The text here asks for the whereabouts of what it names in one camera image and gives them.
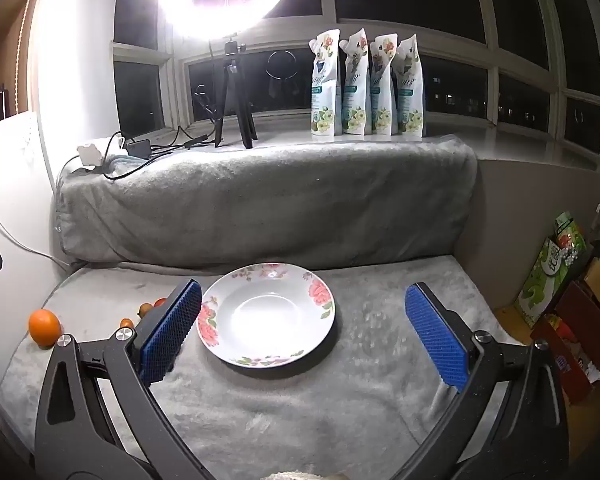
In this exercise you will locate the floral white plate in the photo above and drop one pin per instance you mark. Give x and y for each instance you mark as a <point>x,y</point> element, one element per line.
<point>270,320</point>

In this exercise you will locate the floral refill pouch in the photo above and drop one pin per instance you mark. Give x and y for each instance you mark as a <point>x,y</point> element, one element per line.
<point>410,90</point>
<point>325,90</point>
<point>382,90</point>
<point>355,90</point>

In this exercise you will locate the wooden shelf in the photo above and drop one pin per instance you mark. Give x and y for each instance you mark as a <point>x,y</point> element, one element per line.
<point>15,20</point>

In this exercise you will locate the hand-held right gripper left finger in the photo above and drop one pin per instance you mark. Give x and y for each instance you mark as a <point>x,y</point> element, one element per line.
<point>172,330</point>

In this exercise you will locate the white power adapter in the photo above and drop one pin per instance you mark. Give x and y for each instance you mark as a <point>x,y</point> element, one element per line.
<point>90,154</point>

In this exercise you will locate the white window frame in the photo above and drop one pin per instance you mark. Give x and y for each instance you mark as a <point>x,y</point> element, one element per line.
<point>174,87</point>

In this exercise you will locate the small tangerine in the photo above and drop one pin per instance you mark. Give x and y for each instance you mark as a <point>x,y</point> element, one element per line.
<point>45,327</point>

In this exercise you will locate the black power adapter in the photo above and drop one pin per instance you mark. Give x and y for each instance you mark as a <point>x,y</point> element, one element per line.
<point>139,147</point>

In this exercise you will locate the red cardboard box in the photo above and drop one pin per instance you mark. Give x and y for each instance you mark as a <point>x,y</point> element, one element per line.
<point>580,320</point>

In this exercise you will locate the grey covered cushion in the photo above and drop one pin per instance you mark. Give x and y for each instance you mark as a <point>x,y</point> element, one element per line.
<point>260,200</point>

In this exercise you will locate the olive green small fruit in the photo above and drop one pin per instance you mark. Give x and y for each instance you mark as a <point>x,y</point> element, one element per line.
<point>145,309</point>

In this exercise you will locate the orange kumquat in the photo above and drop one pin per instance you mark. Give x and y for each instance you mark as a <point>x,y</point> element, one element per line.
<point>126,322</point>

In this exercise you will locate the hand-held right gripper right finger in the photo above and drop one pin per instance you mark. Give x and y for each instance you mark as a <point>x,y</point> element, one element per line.
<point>437,335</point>

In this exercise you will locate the green printed box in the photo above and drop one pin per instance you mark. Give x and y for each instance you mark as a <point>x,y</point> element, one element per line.
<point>545,280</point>

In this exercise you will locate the person's fluffy clothing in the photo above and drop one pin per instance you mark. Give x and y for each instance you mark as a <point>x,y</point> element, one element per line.
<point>305,475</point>

